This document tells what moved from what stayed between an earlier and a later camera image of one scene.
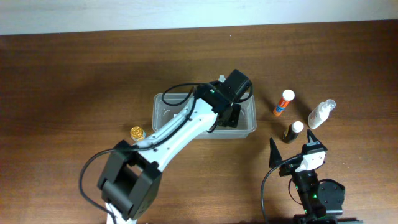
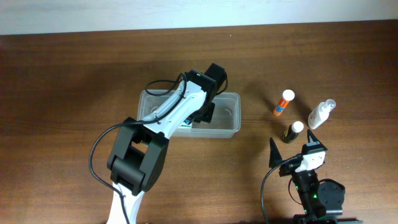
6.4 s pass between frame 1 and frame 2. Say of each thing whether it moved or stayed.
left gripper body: moved
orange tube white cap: stayed
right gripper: stayed
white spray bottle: stayed
